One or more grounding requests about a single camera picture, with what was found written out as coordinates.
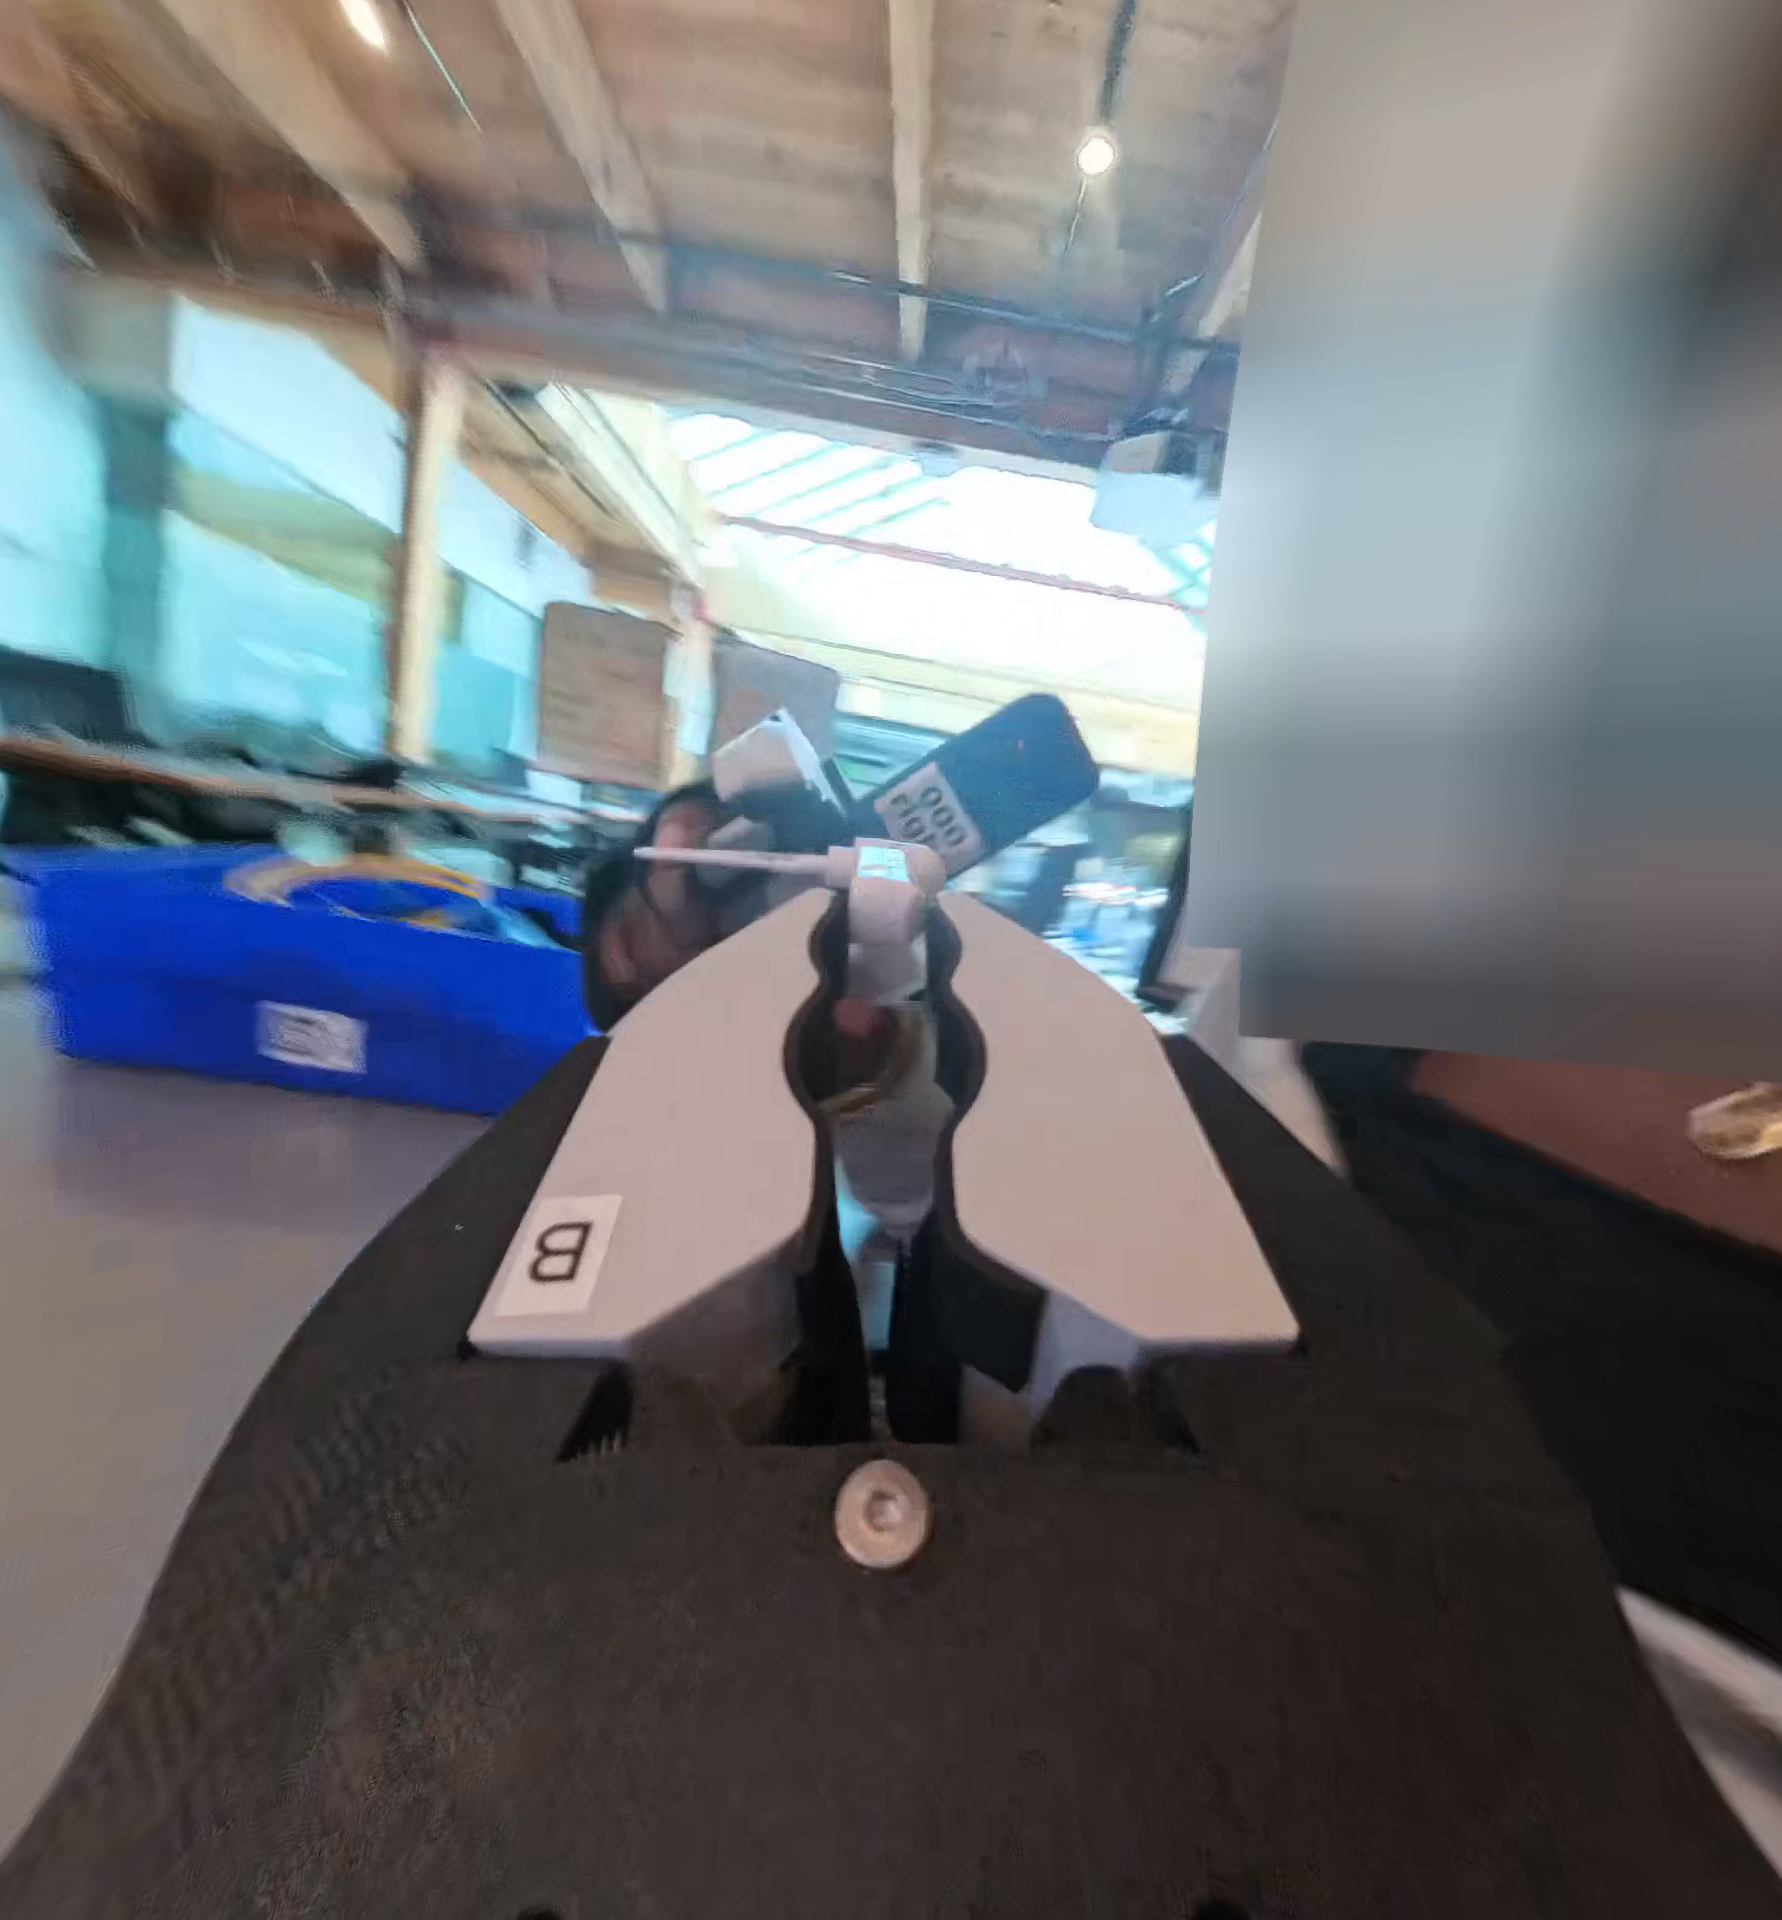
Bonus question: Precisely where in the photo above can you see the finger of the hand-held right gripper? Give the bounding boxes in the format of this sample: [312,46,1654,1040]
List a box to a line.
[707,708,852,829]

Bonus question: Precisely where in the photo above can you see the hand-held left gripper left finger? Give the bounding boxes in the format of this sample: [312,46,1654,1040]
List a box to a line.
[466,892,877,1444]

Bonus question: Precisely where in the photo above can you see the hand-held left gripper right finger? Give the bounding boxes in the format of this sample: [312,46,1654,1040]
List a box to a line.
[885,892,1303,1444]

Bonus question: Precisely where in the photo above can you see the white plug with wires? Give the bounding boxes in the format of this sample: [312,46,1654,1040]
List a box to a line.
[631,841,939,1009]

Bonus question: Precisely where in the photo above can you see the yellow network cable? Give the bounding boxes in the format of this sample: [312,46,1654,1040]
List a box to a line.
[223,851,500,931]

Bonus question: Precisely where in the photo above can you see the blue storage bin white label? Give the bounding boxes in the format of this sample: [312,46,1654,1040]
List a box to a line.
[0,841,605,1121]

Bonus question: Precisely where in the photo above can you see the person's right forearm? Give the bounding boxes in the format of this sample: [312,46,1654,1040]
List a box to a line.
[835,1100,955,1220]

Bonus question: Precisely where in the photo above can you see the grey desk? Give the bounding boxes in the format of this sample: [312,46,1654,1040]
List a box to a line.
[0,956,536,1920]

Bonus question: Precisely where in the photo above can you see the wooden office desk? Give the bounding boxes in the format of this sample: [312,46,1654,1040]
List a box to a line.
[0,723,640,841]

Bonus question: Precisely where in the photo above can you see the glass skylight roof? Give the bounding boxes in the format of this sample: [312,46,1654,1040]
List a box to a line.
[652,396,1224,708]

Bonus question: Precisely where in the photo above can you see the black framed marker sign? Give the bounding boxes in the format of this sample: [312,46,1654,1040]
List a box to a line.
[1134,841,1244,1037]

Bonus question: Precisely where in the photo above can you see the white ceiling projector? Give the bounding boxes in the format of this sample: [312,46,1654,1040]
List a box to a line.
[1090,433,1231,543]

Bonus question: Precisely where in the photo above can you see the person's black shirt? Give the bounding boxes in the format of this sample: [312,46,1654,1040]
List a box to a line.
[1303,1040,1782,1667]

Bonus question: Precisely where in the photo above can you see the gold bracelets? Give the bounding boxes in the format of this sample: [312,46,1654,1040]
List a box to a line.
[828,1037,928,1121]

